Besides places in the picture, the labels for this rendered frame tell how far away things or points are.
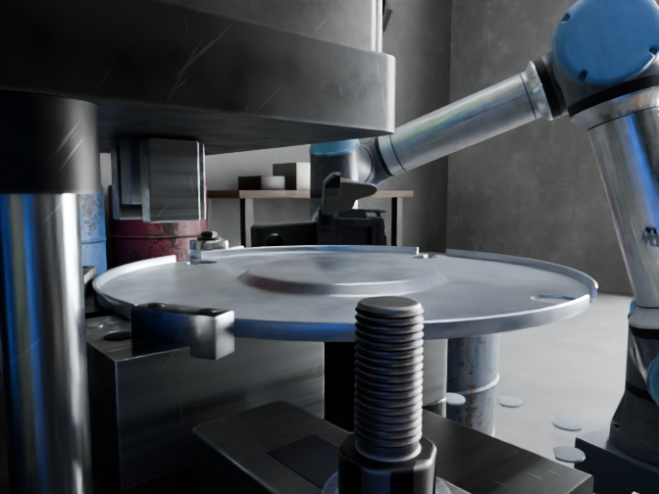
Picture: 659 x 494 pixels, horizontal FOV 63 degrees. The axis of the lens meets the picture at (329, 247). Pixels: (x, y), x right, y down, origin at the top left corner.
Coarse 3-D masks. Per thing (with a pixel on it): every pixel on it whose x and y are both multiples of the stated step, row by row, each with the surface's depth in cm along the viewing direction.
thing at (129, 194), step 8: (120, 144) 25; (128, 144) 24; (136, 144) 24; (120, 152) 25; (128, 152) 24; (136, 152) 24; (128, 160) 24; (136, 160) 24; (128, 168) 24; (136, 168) 24; (128, 176) 24; (136, 176) 24; (128, 184) 24; (136, 184) 24; (128, 192) 24; (136, 192) 24; (128, 200) 25; (136, 200) 24
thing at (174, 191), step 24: (144, 144) 23; (168, 144) 23; (192, 144) 24; (120, 168) 26; (144, 168) 23; (168, 168) 24; (192, 168) 24; (120, 192) 26; (144, 192) 23; (168, 192) 24; (192, 192) 24; (120, 216) 26; (144, 216) 24; (168, 216) 24; (192, 216) 24
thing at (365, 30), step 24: (168, 0) 18; (192, 0) 18; (216, 0) 19; (240, 0) 20; (264, 0) 20; (288, 0) 21; (312, 0) 22; (336, 0) 22; (360, 0) 23; (384, 0) 28; (288, 24) 21; (312, 24) 22; (336, 24) 23; (360, 24) 23; (384, 24) 29
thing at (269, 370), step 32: (96, 320) 23; (128, 320) 23; (96, 352) 19; (128, 352) 19; (160, 352) 19; (256, 352) 21; (288, 352) 22; (320, 352) 23; (96, 384) 19; (128, 384) 18; (160, 384) 19; (192, 384) 19; (224, 384) 20; (256, 384) 21; (288, 384) 22; (320, 384) 24; (96, 416) 20; (128, 416) 18; (160, 416) 19; (192, 416) 20; (224, 416) 20; (320, 416) 24; (96, 448) 20; (128, 448) 18; (160, 448) 19; (128, 480) 18
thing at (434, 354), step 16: (336, 352) 31; (352, 352) 30; (432, 352) 33; (336, 368) 31; (352, 368) 30; (432, 368) 33; (336, 384) 31; (352, 384) 30; (432, 384) 33; (432, 400) 33
